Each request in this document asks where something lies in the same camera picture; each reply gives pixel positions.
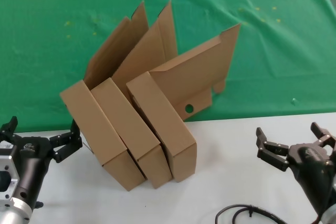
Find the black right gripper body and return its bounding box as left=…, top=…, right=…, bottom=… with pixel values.
left=287, top=142, right=336, bottom=216

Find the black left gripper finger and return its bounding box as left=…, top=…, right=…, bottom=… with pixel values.
left=49, top=119, right=83, bottom=164
left=0, top=115, right=18, bottom=143

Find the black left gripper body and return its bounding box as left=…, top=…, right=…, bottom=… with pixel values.
left=12, top=136, right=55, bottom=208

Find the black cable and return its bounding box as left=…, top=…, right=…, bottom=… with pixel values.
left=215, top=204, right=289, bottom=224

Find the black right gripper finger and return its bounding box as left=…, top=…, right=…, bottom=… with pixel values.
left=310, top=122, right=336, bottom=154
left=256, top=126, right=289, bottom=172

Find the green table cloth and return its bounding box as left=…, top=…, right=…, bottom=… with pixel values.
left=0, top=0, right=336, bottom=133

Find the brown corrugated cardboard box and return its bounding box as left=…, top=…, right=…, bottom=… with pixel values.
left=125, top=23, right=242, bottom=183
left=59, top=0, right=150, bottom=192
left=90, top=0, right=179, bottom=189

